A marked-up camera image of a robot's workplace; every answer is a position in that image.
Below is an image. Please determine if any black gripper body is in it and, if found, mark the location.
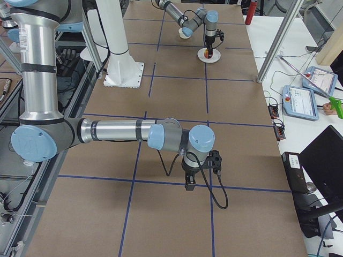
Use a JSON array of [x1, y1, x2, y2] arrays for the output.
[[181, 159, 200, 177], [205, 35, 216, 48]]

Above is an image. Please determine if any red apple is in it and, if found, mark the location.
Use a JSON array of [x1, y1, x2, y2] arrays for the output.
[[204, 49, 213, 59]]

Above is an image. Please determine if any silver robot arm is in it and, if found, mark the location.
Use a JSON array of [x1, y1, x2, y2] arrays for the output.
[[155, 1, 224, 60], [5, 1, 221, 191]]

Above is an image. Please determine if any white plate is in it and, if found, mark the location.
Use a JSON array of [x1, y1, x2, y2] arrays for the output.
[[197, 48, 221, 63]]

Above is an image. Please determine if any white bowl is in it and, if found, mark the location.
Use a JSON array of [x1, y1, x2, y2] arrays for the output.
[[178, 28, 190, 39]]

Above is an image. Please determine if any person's hand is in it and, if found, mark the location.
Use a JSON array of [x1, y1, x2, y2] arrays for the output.
[[323, 102, 337, 115]]

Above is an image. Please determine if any red bottle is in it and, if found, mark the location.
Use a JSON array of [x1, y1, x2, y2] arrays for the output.
[[245, 0, 258, 26]]

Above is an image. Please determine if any upper orange circuit board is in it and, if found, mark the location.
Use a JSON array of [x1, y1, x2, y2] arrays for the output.
[[268, 104, 279, 119]]

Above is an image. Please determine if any orange circuit board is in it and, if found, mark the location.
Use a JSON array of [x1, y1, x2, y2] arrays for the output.
[[272, 121, 286, 142], [268, 104, 279, 119]]

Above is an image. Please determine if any lower orange circuit board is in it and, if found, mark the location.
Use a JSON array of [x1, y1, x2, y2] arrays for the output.
[[272, 121, 286, 142]]

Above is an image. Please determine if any near teach pendant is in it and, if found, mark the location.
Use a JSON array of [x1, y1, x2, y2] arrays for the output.
[[282, 85, 319, 121]]

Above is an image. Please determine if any teach pendant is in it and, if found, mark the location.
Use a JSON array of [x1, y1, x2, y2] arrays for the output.
[[302, 66, 338, 97], [282, 85, 319, 121]]

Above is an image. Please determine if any black computer box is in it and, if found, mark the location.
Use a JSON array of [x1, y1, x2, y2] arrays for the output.
[[281, 152, 309, 194]]

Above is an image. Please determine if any far teach pendant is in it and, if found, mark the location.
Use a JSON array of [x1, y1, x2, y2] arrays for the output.
[[302, 66, 338, 97]]

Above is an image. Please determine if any black monitor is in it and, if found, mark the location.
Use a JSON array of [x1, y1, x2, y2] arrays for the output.
[[299, 124, 343, 223]]

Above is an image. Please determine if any green grabber tool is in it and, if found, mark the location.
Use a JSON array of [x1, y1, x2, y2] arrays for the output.
[[277, 53, 343, 120]]

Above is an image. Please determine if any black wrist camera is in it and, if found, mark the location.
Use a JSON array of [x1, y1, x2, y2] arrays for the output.
[[208, 150, 222, 175]]

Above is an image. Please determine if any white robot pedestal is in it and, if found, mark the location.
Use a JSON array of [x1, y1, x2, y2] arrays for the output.
[[96, 0, 144, 88]]

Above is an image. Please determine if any aluminium frame post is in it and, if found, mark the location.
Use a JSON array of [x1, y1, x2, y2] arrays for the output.
[[257, 0, 303, 83]]

